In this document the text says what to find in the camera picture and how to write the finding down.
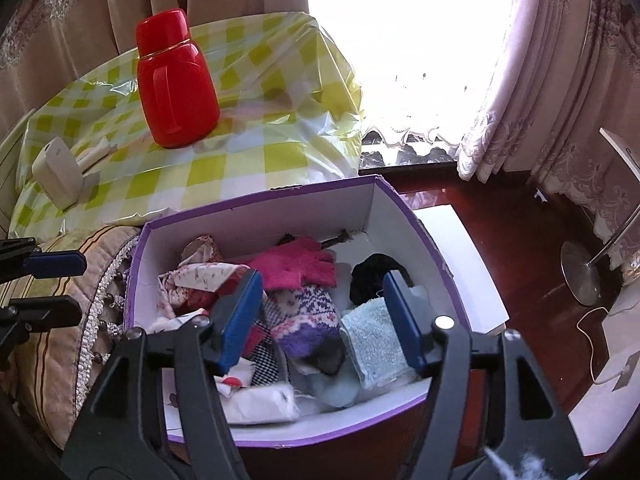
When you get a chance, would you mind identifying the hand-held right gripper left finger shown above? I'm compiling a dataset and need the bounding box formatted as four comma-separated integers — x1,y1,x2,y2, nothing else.
60,269,265,480

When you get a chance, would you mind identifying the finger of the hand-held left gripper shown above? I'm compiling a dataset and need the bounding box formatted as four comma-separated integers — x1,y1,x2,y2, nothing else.
0,296,83,366
0,237,88,286

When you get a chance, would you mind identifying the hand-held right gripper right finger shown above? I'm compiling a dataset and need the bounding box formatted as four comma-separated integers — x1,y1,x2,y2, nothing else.
382,270,586,480

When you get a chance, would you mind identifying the pink cartoon print cloth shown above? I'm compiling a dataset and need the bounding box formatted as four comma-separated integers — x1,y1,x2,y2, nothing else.
182,272,251,313

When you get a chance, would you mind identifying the light blue towel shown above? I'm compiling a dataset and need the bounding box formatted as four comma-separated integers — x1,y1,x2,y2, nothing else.
340,297,418,391

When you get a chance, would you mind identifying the houndstooth drawstring bag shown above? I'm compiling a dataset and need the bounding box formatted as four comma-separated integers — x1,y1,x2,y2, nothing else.
247,317,291,388

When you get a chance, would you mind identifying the black fuzzy cloth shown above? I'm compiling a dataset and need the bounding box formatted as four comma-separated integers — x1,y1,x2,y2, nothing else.
349,253,412,306

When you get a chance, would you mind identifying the purple patterned sock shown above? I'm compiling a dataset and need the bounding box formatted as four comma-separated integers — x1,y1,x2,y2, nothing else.
265,284,346,376

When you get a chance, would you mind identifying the magenta knitted glove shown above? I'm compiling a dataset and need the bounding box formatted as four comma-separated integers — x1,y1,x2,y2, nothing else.
247,237,338,293

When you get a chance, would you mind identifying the pale blue soft pad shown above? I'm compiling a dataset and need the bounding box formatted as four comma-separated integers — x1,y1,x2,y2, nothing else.
300,367,362,409

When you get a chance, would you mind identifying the purple cardboard box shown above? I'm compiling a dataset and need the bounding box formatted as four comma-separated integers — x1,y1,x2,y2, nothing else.
122,175,473,448

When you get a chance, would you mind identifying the floral pink cloth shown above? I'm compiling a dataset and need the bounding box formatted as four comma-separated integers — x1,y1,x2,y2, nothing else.
157,233,251,321

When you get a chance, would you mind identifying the striped beige cushion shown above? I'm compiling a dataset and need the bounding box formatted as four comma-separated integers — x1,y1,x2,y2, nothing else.
0,225,143,451

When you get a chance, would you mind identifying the white folded cloth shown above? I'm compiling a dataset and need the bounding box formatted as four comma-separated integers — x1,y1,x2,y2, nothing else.
220,382,301,426

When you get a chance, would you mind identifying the white box lid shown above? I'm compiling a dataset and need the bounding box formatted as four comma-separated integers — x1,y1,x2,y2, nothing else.
415,205,511,336

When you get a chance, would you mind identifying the white perforated plastic device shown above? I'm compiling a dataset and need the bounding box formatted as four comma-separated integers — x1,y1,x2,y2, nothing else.
31,138,83,211

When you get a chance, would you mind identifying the yellow checkered plastic tablecloth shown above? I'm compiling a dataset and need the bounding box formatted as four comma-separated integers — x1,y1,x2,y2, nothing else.
7,10,365,241

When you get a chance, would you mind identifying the dark marble window sill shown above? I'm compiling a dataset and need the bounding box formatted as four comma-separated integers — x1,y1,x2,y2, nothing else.
360,130,461,178

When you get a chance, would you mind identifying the metal lamp stand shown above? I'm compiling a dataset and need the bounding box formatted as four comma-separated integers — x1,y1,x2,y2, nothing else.
560,205,640,307

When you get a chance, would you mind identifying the red thermos jug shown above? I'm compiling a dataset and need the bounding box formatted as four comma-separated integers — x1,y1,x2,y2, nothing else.
136,8,221,149

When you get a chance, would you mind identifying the white paper sheet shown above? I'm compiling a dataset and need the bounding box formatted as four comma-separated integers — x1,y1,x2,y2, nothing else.
567,285,640,441

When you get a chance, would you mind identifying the white panel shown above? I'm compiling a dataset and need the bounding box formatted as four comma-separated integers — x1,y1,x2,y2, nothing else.
600,127,640,181

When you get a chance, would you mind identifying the pink lace curtain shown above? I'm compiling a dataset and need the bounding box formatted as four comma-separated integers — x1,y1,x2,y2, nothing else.
455,0,640,281

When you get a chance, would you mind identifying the white cable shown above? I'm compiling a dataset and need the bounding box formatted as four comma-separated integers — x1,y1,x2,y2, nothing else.
575,305,626,386

